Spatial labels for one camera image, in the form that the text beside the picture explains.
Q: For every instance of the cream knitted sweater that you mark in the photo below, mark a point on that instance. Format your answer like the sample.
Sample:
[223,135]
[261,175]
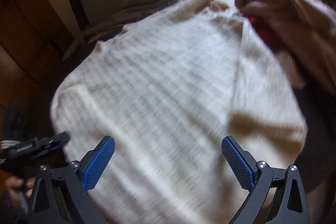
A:
[168,89]

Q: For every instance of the grey cloth on bed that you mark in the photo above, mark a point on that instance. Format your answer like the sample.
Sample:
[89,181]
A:
[130,12]

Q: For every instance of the person's left hand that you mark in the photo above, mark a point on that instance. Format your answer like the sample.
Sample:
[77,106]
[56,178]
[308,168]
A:
[14,185]

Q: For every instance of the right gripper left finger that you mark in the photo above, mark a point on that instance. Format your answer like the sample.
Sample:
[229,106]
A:
[61,195]

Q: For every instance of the black post behind cushion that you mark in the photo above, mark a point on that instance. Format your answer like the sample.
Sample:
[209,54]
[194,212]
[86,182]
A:
[79,13]

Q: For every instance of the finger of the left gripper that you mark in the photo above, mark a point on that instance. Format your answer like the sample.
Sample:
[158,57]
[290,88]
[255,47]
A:
[59,140]

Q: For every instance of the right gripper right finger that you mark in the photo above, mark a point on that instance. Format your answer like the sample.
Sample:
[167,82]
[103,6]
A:
[289,203]

